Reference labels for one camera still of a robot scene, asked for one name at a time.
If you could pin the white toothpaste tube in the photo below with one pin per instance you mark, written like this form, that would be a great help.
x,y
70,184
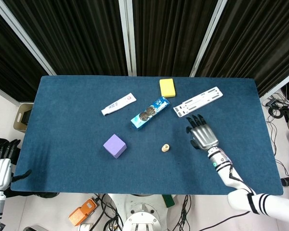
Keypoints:
x,y
118,104

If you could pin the dark pleated curtain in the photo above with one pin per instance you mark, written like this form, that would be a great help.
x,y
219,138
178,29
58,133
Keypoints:
x,y
255,36
74,36
9,72
171,36

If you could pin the white frame post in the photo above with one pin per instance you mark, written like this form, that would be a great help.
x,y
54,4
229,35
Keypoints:
x,y
205,36
28,43
128,36
279,85

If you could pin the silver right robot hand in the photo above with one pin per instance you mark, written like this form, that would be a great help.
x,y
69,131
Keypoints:
x,y
204,136

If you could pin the purple foam cube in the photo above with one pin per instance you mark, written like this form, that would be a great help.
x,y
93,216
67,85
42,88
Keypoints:
x,y
114,145

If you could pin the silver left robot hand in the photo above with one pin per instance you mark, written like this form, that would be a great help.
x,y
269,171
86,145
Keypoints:
x,y
0,173

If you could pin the white robot torso base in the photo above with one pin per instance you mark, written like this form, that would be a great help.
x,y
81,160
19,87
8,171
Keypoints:
x,y
142,216

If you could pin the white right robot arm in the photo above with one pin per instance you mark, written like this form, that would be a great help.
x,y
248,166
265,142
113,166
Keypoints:
x,y
231,178

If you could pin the black power adapter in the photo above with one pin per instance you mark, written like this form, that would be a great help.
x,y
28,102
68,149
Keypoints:
x,y
271,102

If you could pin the yellow sponge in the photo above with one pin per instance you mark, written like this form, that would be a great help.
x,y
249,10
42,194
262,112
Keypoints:
x,y
167,87

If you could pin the blue table cloth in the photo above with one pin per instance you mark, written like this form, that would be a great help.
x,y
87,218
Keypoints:
x,y
86,173

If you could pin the blue cookie box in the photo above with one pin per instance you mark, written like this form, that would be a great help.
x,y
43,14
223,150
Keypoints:
x,y
149,113

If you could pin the orange box device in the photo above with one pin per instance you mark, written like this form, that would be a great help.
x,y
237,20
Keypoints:
x,y
83,213

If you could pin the green block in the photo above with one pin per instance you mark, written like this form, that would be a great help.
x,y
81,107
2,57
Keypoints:
x,y
168,201

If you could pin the grey plastic bin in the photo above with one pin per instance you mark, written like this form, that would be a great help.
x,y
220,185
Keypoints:
x,y
20,120

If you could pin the white plastic folding stand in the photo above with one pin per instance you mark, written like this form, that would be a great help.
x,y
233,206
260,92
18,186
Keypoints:
x,y
197,101

